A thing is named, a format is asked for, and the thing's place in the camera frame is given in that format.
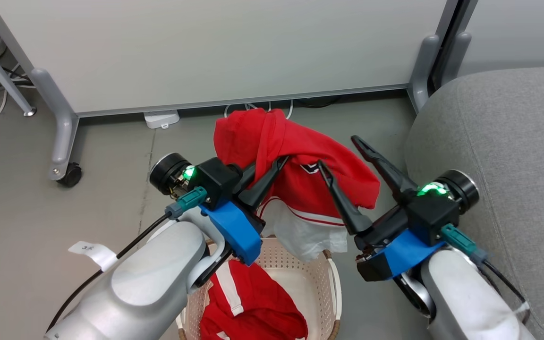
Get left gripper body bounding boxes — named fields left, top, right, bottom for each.
left=149, top=152, right=197, bottom=196

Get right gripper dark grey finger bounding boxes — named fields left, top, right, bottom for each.
left=318, top=160, right=373, bottom=236
left=351, top=136, right=417, bottom=204

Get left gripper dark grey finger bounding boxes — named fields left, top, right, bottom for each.
left=233, top=162, right=258, bottom=195
left=239, top=156, right=290, bottom=211

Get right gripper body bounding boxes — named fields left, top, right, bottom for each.
left=355, top=170, right=479, bottom=281

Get red jersey with white lining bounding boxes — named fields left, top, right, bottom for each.
left=213, top=109, right=381, bottom=264

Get red garment with white stripes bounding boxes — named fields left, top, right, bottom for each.
left=200, top=259, right=309, bottom=340

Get cream perforated laundry basket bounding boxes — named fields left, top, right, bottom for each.
left=176, top=236, right=343, bottom=340

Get grey fabric sofa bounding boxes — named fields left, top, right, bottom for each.
left=404, top=66, right=544, bottom=340

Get white power strip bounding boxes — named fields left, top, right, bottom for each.
left=143, top=110, right=181, bottom=130

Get grey partition foot with caster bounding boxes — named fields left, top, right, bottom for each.
left=30, top=68, right=84, bottom=188

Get wide white partition panel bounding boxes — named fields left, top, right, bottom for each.
left=0, top=0, right=459, bottom=119

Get narrow white partition panel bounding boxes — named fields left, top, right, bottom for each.
left=442, top=0, right=544, bottom=86

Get black cable with teal connector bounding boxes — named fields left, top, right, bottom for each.
left=45, top=187, right=208, bottom=332
left=441, top=223, right=530, bottom=326

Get blue left camera mount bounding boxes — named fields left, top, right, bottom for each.
left=200, top=201, right=263, bottom=266

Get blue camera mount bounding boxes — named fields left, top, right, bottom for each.
left=200, top=201, right=263, bottom=266
left=376, top=229, right=445, bottom=280

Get white looped cable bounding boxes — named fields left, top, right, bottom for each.
left=223, top=99, right=294, bottom=120

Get blue right camera mount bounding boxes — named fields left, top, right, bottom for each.
left=376, top=229, right=445, bottom=280

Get white paper cable tag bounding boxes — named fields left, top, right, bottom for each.
left=68, top=241, right=118, bottom=272

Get black floor cables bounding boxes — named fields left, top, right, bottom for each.
left=0, top=65, right=35, bottom=110

